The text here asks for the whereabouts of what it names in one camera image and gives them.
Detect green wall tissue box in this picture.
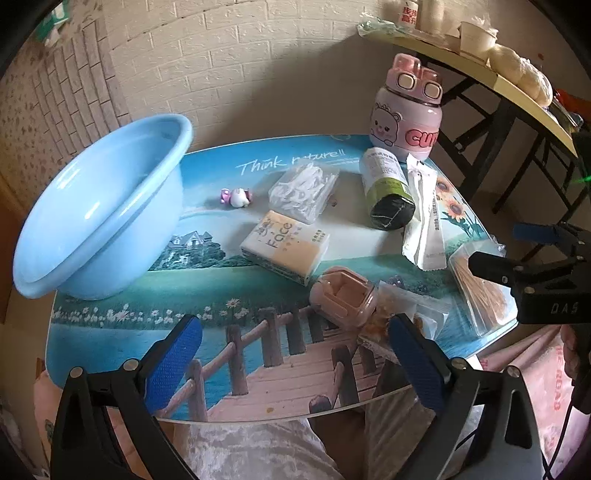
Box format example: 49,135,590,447
44,0,71,47

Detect white lace cloth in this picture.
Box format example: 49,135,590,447
185,415,345,480

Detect person's right hand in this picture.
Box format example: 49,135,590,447
562,325,591,393

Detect pink cartoon water bottle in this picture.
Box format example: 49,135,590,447
368,53,445,160

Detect light blue plastic basin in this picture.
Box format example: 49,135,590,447
13,113,194,301

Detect stack of white paper cups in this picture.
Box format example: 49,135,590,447
422,0,458,35

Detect small pink clear case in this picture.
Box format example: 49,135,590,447
309,267,379,328

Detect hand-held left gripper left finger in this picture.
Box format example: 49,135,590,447
50,315,204,480

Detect yellow white tissue pack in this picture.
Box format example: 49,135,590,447
240,210,332,286

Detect white bottle with green label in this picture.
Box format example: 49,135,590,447
360,147,415,230

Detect long white sachet packet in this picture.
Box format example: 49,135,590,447
403,154,448,271

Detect clear snack packet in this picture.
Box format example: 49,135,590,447
358,281,455,356

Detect folding table with black legs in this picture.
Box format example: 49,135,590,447
358,21,591,250

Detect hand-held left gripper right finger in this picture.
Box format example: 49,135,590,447
387,313,546,480

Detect bag of white floss picks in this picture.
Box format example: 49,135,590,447
268,162,340,224

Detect white bottle with red label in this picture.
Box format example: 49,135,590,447
398,0,421,26

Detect small pink white toy figure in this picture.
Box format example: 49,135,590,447
219,186,254,208

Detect black cable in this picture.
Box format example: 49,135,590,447
542,392,583,480

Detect white cup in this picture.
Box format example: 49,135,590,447
458,21,498,52

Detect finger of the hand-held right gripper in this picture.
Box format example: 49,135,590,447
468,251,578,288
513,222,591,259

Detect bag of white buns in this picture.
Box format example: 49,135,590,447
488,44,554,106

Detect clear box of wooden toothpicks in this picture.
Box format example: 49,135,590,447
447,240,520,337

